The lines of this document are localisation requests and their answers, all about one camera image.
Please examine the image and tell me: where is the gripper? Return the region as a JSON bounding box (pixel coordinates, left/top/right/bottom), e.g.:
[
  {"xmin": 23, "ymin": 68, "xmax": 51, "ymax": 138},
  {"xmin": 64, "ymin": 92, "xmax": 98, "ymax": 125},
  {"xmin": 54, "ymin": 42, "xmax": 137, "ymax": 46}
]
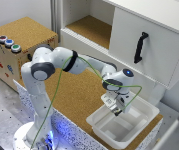
[{"xmin": 101, "ymin": 90, "xmax": 130, "ymax": 117}]

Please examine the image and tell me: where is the white cabinet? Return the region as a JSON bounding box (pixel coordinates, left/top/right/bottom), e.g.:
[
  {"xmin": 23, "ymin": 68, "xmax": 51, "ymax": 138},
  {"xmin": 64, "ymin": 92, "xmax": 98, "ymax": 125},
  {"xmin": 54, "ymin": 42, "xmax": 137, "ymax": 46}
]
[{"xmin": 59, "ymin": 0, "xmax": 179, "ymax": 107}]

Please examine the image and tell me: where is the white plastic box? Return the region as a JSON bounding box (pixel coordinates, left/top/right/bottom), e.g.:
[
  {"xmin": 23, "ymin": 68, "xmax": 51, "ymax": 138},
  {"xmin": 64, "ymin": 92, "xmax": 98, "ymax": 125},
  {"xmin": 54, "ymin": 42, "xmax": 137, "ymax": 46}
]
[{"xmin": 85, "ymin": 98, "xmax": 161, "ymax": 150}]

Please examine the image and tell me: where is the white sliding door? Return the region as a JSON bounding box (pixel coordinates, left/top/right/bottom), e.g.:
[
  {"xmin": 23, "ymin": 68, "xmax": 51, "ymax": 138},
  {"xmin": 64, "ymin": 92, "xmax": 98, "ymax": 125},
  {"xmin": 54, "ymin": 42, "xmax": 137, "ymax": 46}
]
[{"xmin": 108, "ymin": 6, "xmax": 179, "ymax": 90}]

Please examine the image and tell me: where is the green button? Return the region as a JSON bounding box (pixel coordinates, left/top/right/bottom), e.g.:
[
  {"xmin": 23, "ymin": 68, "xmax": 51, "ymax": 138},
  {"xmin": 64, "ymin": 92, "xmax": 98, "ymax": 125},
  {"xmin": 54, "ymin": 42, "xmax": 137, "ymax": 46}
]
[{"xmin": 10, "ymin": 43, "xmax": 22, "ymax": 54}]

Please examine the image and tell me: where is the wooden drawer box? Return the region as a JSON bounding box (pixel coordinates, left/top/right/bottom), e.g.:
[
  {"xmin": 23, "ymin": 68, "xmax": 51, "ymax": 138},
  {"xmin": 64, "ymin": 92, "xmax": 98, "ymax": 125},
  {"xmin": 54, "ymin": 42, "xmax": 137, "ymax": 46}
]
[{"xmin": 0, "ymin": 16, "xmax": 60, "ymax": 92}]

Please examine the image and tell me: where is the blue button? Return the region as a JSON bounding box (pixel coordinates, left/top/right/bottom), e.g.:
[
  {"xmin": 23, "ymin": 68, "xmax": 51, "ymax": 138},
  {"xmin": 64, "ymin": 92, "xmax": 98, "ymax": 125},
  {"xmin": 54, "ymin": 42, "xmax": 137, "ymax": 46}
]
[{"xmin": 4, "ymin": 38, "xmax": 15, "ymax": 49}]

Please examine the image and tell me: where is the red button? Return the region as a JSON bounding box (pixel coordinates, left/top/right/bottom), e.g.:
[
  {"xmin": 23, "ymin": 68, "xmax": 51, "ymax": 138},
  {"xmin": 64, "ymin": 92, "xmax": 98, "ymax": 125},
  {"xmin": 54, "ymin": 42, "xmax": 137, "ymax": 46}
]
[{"xmin": 0, "ymin": 34, "xmax": 8, "ymax": 45}]

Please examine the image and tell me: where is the green cable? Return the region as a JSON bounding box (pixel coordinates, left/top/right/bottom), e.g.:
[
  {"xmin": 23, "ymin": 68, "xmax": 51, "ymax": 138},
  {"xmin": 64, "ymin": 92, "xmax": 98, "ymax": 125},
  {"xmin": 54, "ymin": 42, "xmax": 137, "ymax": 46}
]
[{"xmin": 29, "ymin": 55, "xmax": 144, "ymax": 150}]

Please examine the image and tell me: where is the black door handle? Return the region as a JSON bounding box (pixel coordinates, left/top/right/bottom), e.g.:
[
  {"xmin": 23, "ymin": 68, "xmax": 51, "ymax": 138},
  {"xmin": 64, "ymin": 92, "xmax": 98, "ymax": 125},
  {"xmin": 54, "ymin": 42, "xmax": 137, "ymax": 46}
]
[{"xmin": 133, "ymin": 31, "xmax": 150, "ymax": 65}]

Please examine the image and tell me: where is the black drawer handle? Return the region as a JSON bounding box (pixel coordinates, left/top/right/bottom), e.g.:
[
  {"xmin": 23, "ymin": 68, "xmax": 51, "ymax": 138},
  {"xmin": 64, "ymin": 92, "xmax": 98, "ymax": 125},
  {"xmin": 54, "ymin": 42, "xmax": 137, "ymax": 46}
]
[{"xmin": 26, "ymin": 52, "xmax": 34, "ymax": 63}]

